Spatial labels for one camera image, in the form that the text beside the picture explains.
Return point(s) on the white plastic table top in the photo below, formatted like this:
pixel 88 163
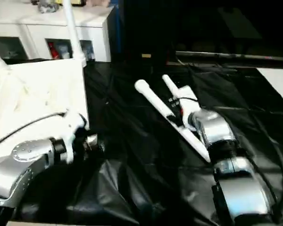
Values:
pixel 37 94

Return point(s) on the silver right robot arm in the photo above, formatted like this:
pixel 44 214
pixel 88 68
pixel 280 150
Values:
pixel 214 129

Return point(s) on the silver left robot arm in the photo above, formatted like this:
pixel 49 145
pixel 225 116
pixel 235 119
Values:
pixel 26 150

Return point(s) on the black work mat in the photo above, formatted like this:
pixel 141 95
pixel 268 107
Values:
pixel 132 141

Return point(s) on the small gold label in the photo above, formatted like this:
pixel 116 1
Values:
pixel 146 56

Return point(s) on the black cabinet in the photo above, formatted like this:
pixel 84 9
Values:
pixel 202 28

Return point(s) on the red bottle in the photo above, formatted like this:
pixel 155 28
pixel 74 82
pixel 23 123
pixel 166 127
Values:
pixel 53 50

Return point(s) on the white paper sheet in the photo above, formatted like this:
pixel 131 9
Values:
pixel 278 80

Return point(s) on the blue panel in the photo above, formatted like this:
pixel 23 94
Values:
pixel 118 23

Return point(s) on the white glass-door cabinet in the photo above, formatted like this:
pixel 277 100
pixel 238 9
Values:
pixel 89 35

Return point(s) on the clear glass ornament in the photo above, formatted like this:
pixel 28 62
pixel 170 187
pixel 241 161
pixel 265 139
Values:
pixel 48 8

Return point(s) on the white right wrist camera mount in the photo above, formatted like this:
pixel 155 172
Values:
pixel 188 94

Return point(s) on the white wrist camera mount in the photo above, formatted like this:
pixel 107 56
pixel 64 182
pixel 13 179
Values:
pixel 73 122
pixel 188 94

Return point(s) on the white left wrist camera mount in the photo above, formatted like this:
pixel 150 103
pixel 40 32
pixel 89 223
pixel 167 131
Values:
pixel 73 122

